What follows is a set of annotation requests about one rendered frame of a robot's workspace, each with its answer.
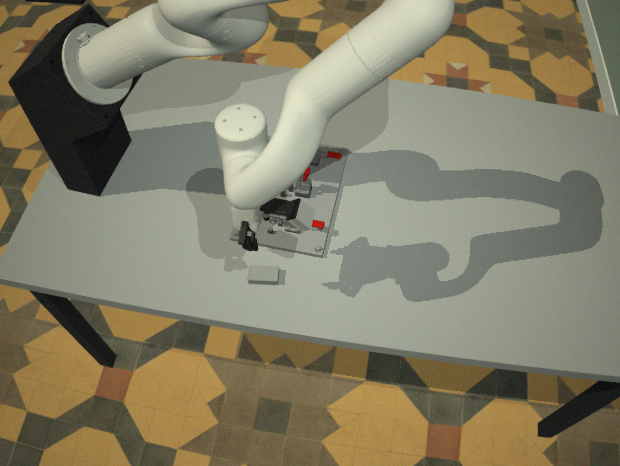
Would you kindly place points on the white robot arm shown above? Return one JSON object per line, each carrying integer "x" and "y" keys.
{"x": 101, "y": 65}

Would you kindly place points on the grey clamp lever with red grip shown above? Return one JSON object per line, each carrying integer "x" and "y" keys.
{"x": 304, "y": 187}

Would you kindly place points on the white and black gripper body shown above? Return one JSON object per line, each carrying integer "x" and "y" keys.
{"x": 253, "y": 216}

